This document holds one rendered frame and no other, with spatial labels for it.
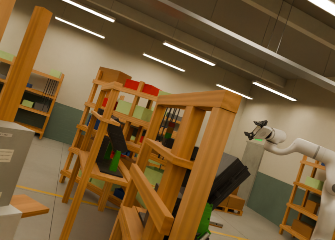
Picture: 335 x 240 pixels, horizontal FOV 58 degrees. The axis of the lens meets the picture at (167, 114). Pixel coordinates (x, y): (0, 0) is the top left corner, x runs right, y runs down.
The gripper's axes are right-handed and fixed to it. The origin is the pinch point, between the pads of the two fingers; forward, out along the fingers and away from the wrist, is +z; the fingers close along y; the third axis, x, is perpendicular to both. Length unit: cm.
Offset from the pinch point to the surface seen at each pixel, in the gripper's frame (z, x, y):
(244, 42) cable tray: -171, 232, 4
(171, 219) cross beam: 51, -38, 39
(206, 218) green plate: -9, -17, 70
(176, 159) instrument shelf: 42, -8, 28
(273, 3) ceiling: -280, 346, -58
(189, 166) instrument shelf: 34.8, -11.4, 28.0
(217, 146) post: 45, -25, -1
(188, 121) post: 35.0, 10.4, 13.7
